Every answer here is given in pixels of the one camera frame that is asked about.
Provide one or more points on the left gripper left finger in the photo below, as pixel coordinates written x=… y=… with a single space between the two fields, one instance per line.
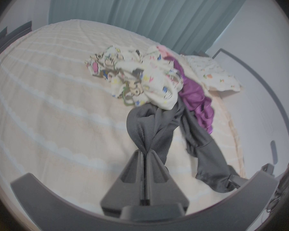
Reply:
x=125 y=194

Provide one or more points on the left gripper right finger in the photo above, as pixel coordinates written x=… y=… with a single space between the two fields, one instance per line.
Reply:
x=168 y=194

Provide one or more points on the black T-shirt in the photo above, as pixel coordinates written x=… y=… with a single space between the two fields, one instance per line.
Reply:
x=144 y=129

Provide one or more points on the purple garment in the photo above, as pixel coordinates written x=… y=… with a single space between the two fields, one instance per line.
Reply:
x=192 y=95

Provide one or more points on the white printed pyjama garment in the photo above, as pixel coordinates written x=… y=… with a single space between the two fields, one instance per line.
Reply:
x=154 y=88

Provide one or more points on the bed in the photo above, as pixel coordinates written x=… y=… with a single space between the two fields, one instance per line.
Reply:
x=50 y=92

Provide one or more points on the white printed pillow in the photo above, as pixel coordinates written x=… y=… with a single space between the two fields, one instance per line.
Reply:
x=214 y=73

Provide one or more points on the pink garment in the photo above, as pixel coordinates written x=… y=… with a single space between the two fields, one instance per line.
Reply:
x=162 y=50

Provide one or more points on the grey bedside table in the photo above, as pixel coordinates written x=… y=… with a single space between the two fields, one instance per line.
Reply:
x=200 y=54

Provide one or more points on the blue-green curtain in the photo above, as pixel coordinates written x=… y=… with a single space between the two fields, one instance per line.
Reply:
x=178 y=13
x=81 y=3

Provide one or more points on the black chest of drawers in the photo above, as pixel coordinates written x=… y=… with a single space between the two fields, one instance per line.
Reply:
x=19 y=30

